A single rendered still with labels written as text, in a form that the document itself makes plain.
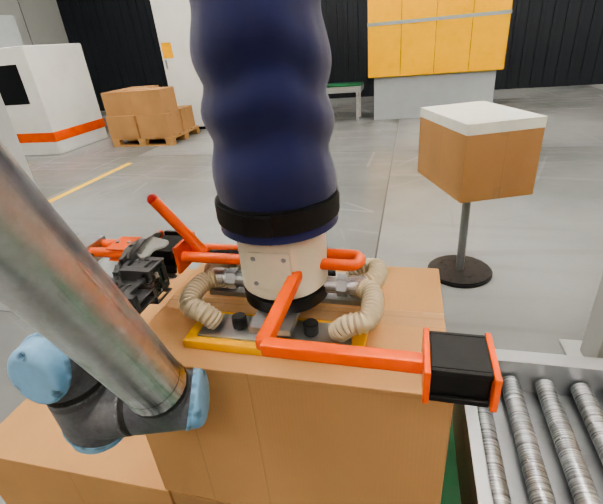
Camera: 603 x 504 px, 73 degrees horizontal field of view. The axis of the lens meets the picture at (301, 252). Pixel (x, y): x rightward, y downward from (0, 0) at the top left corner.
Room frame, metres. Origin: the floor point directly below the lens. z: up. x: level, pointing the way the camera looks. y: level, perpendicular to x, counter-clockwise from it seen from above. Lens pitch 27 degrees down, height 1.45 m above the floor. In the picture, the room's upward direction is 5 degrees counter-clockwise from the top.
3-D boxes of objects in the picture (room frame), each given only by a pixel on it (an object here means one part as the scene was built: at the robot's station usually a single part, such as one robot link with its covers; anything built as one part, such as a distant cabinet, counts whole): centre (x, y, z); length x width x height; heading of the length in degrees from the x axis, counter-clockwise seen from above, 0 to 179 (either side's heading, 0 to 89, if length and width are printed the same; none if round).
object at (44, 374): (0.49, 0.37, 1.07); 0.12 x 0.09 x 0.10; 164
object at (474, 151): (2.30, -1.03, 0.82); 0.60 x 0.40 x 0.40; 4
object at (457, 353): (0.38, -0.18, 1.07); 0.09 x 0.08 x 0.05; 164
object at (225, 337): (0.62, 0.06, 0.97); 0.34 x 0.10 x 0.05; 74
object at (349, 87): (8.24, -0.81, 0.32); 1.25 x 0.50 x 0.64; 74
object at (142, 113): (7.81, 2.44, 0.45); 1.21 x 1.02 x 0.90; 74
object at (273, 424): (0.72, 0.02, 0.75); 0.60 x 0.40 x 0.40; 74
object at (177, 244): (0.78, 0.27, 1.08); 0.10 x 0.08 x 0.06; 164
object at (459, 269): (2.30, -1.03, 0.31); 0.40 x 0.40 x 0.62
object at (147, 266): (0.65, 0.31, 1.07); 0.12 x 0.09 x 0.08; 164
